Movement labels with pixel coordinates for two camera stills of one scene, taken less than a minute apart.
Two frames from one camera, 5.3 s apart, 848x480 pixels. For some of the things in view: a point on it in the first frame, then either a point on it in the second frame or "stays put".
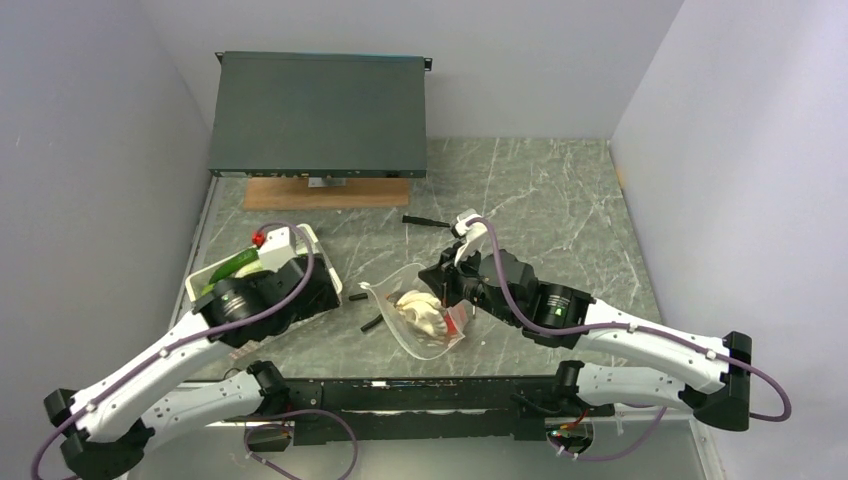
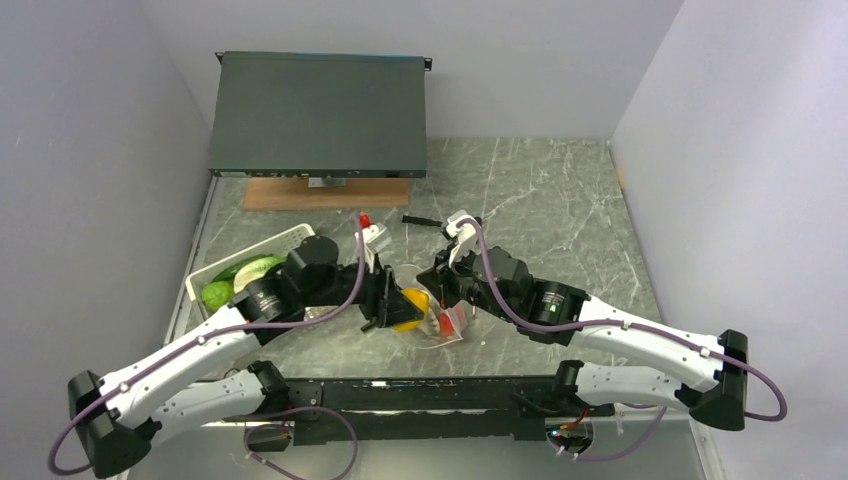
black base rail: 407,410 stays put
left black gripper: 324,300 -> 384,301
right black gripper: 443,276 stays put
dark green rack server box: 319,115 stays put
